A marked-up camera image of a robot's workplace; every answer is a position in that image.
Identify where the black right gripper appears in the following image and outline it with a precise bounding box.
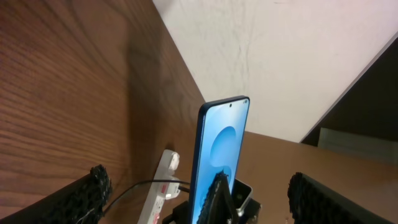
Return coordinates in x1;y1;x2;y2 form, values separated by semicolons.
161;170;262;224

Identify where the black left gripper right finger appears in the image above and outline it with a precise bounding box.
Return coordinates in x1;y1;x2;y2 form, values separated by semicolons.
287;172;392;224

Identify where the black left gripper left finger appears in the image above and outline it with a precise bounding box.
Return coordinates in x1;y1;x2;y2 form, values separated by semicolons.
1;165;113;224

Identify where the blue Samsung Galaxy smartphone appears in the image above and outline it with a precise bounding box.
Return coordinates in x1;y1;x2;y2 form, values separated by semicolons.
187;96;250;223

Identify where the white USB charger plug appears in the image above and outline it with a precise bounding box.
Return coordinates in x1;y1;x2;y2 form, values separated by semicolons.
158;149;180;179

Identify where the white power strip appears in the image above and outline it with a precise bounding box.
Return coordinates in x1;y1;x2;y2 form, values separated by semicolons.
138;176;180;224

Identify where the black USB charging cable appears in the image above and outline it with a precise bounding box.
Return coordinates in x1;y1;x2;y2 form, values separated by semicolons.
102;179;191;215

